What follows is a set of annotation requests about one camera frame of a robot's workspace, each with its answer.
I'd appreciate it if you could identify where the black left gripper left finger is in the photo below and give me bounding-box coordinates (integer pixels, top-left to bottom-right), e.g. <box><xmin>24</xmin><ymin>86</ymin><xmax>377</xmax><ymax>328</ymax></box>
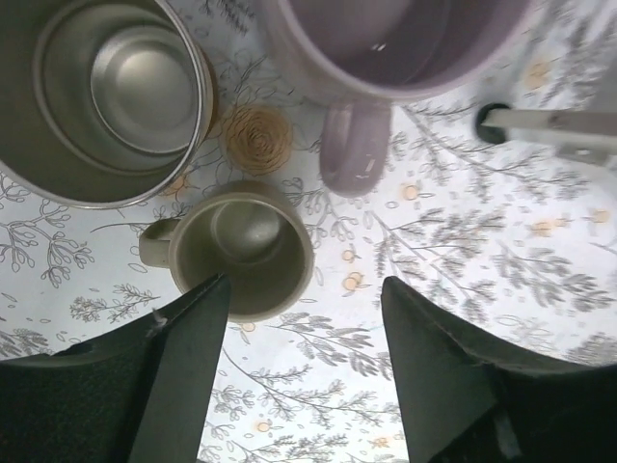
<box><xmin>1</xmin><ymin>275</ymin><xmax>231</xmax><ymax>462</ymax></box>

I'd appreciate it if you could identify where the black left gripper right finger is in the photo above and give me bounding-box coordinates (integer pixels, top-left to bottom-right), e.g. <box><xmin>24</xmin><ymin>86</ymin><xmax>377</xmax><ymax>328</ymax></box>
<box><xmin>381</xmin><ymin>277</ymin><xmax>616</xmax><ymax>462</ymax></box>

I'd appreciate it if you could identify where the olive grey mug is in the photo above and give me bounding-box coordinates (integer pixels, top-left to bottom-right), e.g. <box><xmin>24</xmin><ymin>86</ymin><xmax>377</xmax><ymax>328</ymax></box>
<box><xmin>139</xmin><ymin>180</ymin><xmax>314</xmax><ymax>323</ymax></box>

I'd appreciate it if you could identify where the cream and brown mug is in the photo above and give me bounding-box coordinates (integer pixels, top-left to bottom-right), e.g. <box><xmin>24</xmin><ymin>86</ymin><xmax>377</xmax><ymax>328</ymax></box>
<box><xmin>1</xmin><ymin>1</ymin><xmax>218</xmax><ymax>209</ymax></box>

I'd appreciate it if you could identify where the pink ribbed mug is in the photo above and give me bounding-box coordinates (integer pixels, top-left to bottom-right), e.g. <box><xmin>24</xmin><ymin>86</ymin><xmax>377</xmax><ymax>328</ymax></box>
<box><xmin>253</xmin><ymin>0</ymin><xmax>535</xmax><ymax>198</ymax></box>

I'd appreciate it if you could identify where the steel two-tier dish rack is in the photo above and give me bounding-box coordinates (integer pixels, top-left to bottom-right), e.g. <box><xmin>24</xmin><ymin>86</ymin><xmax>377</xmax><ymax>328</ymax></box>
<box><xmin>474</xmin><ymin>103</ymin><xmax>616</xmax><ymax>173</ymax></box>

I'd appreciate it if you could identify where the floral tablecloth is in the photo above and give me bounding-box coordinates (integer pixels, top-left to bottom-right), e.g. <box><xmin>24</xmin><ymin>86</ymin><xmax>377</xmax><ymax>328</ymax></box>
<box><xmin>1</xmin><ymin>1</ymin><xmax>616</xmax><ymax>462</ymax></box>

